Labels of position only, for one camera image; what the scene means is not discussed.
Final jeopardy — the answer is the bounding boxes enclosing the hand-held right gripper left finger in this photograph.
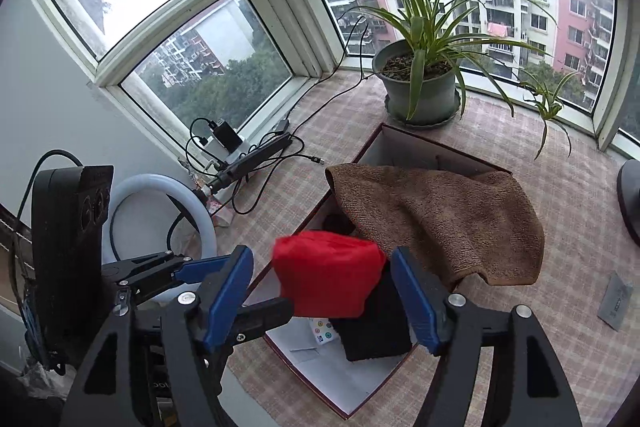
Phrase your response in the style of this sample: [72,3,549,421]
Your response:
[60,245,254,427]

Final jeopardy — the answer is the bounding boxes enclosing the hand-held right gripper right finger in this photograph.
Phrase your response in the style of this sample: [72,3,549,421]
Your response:
[390,247,583,427]

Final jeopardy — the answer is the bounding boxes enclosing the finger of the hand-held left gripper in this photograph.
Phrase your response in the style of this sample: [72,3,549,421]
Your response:
[232,298,295,344]
[102,252,236,303]

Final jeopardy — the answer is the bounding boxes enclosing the black knit glove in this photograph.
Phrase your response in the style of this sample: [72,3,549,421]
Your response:
[330,263,414,363]

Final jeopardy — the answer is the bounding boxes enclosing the white patterned tissue packet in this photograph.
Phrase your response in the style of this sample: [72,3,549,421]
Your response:
[307,317,336,346]

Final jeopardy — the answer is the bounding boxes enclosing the red cloth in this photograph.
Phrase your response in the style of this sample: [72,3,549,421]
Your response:
[271,230,388,319]

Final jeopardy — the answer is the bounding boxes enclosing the brown towel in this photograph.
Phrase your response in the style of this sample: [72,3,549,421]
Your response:
[325,163,546,290]

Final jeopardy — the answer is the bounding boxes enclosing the maroon cardboard box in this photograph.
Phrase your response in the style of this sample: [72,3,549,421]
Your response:
[245,123,513,420]

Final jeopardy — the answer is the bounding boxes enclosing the white power strip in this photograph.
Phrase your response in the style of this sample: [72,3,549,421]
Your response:
[197,134,251,168]

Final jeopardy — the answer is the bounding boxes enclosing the black power adapter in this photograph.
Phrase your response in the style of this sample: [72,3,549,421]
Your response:
[210,120,240,148]

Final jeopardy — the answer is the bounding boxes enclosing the pink plaid table cloth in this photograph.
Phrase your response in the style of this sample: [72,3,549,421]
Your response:
[210,69,640,427]

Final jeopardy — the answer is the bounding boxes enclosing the grey flat packet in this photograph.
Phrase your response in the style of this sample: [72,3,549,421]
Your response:
[597,272,633,333]

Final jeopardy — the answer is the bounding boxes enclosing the spider plant in grey pot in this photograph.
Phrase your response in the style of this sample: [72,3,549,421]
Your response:
[345,0,581,160]

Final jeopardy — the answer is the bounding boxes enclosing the globe with black stand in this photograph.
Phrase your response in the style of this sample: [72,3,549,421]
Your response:
[616,157,640,248]

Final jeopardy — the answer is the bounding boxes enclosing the white ring light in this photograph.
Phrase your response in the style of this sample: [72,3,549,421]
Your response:
[107,173,218,268]

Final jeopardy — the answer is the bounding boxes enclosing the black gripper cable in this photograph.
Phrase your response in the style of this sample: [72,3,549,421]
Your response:
[11,149,83,288]

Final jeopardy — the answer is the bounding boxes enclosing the black power strip with cables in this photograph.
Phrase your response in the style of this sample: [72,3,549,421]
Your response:
[185,117,321,215]

